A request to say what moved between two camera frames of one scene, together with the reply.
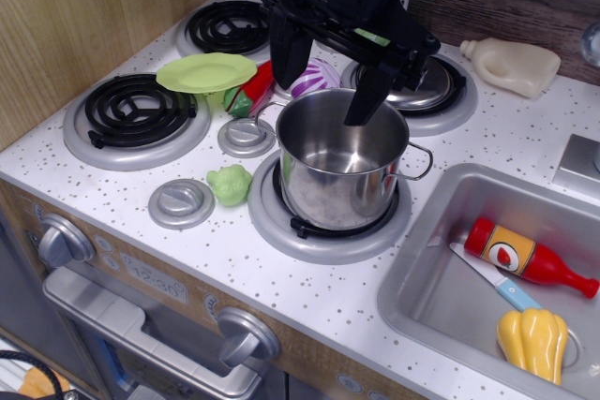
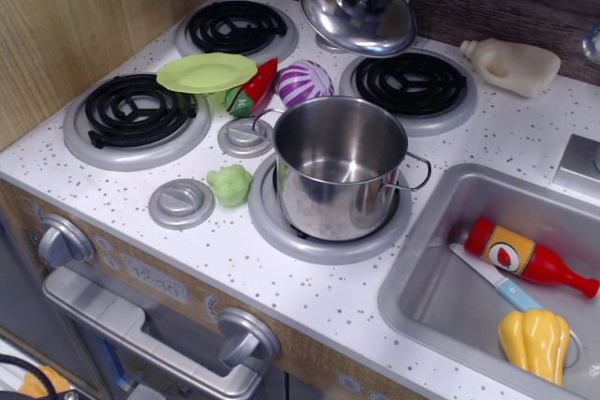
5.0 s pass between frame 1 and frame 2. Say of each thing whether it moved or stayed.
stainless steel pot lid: moved
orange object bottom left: stayed
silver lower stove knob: stayed
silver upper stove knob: stayed
